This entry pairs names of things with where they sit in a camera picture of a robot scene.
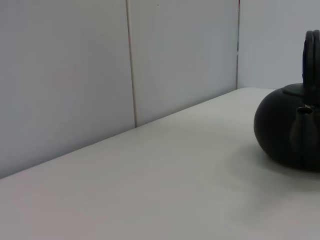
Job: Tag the black round teapot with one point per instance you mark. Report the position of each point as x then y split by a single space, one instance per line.
282 135

